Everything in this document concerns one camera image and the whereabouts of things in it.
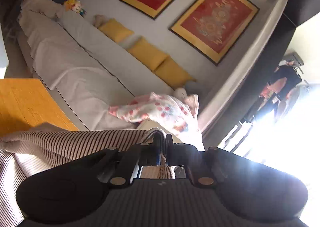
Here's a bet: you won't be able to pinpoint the yellow cushion nearest toys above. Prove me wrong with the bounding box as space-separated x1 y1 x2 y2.
98 18 134 43

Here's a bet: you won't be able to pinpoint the striped knit garment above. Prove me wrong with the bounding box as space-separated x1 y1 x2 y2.
1 123 167 226

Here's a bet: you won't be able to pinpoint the yellow cushion by blanket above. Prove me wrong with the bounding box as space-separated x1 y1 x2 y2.
154 57 196 89

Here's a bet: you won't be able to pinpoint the beige plush bear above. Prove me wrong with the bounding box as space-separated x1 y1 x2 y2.
94 15 108 28

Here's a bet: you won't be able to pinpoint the hanging clothes on balcony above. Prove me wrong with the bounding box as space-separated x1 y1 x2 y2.
254 51 312 121

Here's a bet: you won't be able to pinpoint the yellow cushion middle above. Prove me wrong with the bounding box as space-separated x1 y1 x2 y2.
127 37 169 72

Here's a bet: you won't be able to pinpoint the red framed picture right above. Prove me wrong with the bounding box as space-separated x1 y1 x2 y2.
170 0 260 66

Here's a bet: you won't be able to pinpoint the floral pink blanket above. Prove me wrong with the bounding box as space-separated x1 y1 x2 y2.
108 92 204 151

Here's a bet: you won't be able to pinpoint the grey covered sofa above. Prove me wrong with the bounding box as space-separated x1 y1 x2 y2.
18 0 182 130

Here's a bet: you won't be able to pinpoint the yellow plush toy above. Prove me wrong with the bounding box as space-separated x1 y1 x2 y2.
63 0 86 17

